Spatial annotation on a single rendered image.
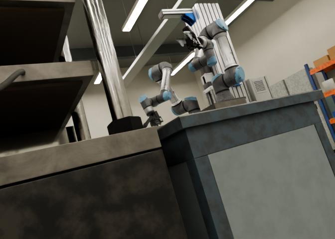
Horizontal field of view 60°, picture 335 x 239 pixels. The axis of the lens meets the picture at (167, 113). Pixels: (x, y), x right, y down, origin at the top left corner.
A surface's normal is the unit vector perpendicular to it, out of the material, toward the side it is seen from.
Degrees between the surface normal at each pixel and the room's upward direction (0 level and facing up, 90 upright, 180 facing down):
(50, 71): 90
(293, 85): 90
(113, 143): 90
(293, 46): 90
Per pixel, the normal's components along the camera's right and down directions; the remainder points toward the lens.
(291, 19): -0.86, 0.16
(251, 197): 0.44, -0.30
